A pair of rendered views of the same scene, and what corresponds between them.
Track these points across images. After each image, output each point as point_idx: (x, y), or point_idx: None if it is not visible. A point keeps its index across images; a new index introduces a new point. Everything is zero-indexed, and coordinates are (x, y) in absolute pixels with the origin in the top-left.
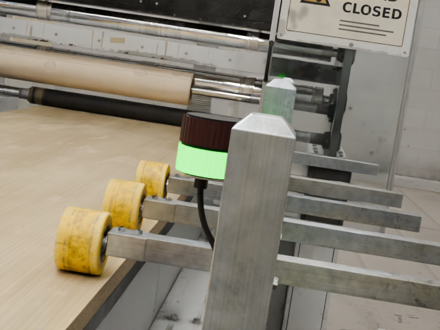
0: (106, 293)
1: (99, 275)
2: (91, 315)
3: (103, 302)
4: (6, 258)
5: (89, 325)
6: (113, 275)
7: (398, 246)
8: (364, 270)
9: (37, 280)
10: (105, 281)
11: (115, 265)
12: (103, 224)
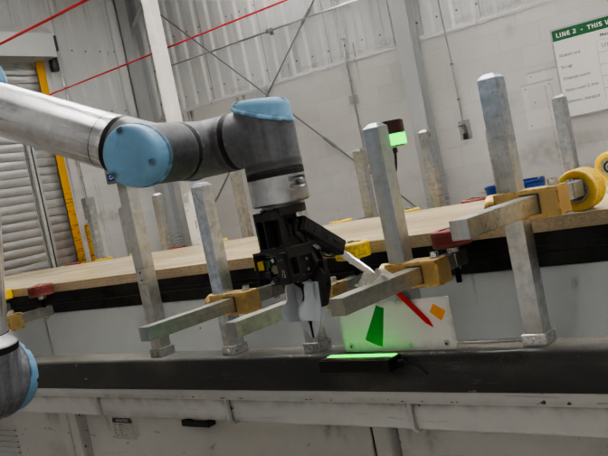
0: (570, 223)
1: (576, 212)
2: (534, 231)
3: (564, 228)
4: (603, 202)
5: (603, 249)
6: (585, 213)
7: None
8: (502, 204)
9: None
10: (563, 214)
11: (606, 208)
12: (561, 176)
